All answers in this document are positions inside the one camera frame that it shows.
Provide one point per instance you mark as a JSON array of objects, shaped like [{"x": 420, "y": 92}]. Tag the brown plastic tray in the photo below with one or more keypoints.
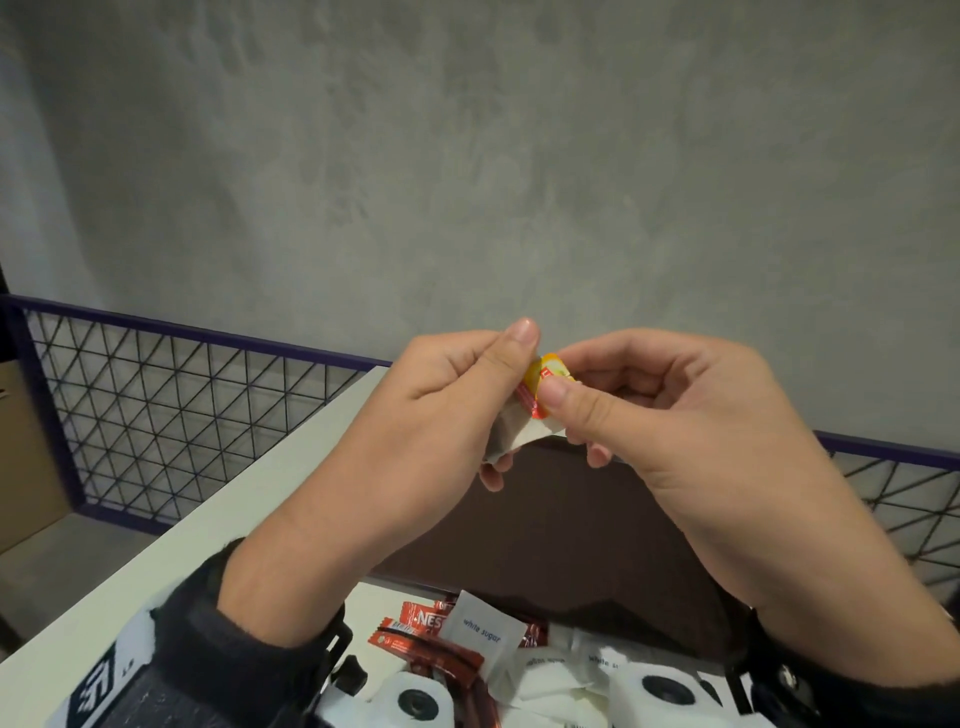
[{"x": 562, "y": 525}]

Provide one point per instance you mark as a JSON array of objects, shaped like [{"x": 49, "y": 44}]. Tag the pile of white sugar sachets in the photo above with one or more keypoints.
[{"x": 547, "y": 675}]

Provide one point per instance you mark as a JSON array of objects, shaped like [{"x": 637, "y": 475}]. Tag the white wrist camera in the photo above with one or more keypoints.
[
  {"x": 405, "y": 705},
  {"x": 660, "y": 701}
]

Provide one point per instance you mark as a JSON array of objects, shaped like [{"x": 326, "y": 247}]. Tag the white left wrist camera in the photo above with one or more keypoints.
[{"x": 405, "y": 705}]

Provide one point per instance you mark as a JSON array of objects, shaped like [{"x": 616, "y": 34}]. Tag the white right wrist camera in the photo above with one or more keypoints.
[{"x": 660, "y": 701}]

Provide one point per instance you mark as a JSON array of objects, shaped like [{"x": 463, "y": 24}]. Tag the pile of red coffee sticks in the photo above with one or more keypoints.
[{"x": 420, "y": 637}]

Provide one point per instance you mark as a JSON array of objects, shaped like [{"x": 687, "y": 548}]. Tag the person's left hand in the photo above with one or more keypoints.
[{"x": 390, "y": 465}]

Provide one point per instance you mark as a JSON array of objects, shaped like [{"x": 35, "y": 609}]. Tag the brown cardboard box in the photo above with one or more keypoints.
[{"x": 30, "y": 457}]

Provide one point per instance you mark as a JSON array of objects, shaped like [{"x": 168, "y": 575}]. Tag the person's right hand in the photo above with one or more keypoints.
[{"x": 712, "y": 450}]

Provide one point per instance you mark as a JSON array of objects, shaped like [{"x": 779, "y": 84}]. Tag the tea bag with yellow tag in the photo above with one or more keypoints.
[{"x": 517, "y": 431}]

